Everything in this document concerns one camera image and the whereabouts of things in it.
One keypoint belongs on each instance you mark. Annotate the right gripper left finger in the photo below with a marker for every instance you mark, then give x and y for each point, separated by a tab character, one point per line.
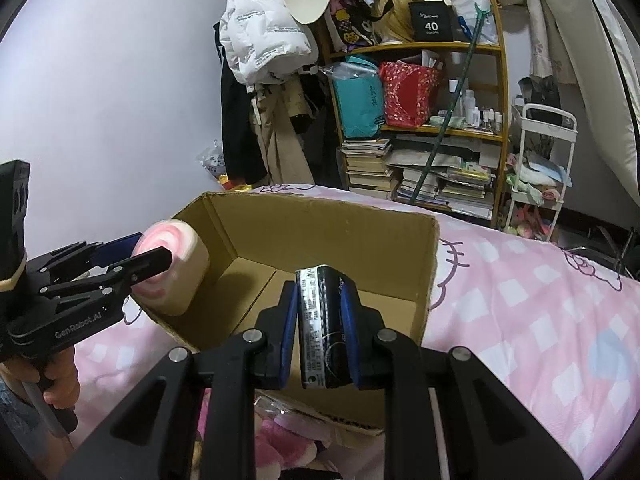
151	432

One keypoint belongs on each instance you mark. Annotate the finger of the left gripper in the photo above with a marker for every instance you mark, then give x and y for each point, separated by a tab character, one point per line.
69	262
99	283

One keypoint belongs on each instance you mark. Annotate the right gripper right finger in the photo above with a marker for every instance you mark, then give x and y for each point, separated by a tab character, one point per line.
447	415

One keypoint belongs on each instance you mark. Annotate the pink swirl roll cushion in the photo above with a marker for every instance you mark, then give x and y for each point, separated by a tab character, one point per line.
172	291

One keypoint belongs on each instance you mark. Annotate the pink plush toy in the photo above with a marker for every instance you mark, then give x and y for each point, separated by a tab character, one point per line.
288	443

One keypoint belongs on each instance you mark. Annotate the black cylindrical packet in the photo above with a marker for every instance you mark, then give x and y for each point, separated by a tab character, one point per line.
322	344

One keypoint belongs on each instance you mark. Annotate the person's left hand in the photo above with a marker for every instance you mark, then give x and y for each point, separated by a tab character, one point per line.
61	370

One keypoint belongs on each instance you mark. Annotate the open cardboard box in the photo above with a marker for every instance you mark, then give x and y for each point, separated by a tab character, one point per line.
257	241

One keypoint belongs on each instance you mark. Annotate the plastic bag on floor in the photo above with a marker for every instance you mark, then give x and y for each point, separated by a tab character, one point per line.
212	160

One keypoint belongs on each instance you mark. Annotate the black hanging coat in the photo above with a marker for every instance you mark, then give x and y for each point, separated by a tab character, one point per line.
242	155

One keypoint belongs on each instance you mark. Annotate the beige trench coat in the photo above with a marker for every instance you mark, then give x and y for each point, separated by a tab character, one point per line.
281	146

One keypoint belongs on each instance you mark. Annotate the stack of books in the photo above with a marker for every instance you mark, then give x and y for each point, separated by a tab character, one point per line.
367	170

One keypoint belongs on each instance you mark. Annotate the white puffer jacket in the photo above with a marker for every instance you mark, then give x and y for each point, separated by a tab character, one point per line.
263	43

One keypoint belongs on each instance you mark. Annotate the white rolling cart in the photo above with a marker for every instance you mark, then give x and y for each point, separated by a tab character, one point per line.
538	170

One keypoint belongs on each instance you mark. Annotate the wooden bookshelf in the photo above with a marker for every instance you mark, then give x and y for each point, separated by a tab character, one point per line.
454	163

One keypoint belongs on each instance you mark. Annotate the teal shopping bag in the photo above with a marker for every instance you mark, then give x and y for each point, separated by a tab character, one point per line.
359	95

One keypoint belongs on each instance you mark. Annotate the red patterned gift bag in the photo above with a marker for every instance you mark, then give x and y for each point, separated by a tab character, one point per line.
408	90

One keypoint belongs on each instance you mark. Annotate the cream folded mattress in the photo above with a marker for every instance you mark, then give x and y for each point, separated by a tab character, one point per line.
605	58

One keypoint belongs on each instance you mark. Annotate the black box marked 40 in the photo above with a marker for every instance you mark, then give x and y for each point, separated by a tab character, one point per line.
431	21

